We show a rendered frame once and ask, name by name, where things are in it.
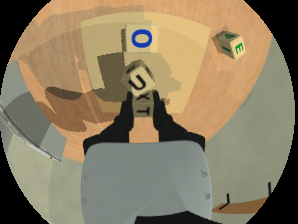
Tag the tan flat mat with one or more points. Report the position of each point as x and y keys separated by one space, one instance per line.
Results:
x=181 y=47

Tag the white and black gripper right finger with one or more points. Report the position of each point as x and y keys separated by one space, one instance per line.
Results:
x=168 y=130

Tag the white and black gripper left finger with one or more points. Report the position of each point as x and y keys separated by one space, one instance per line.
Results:
x=119 y=130

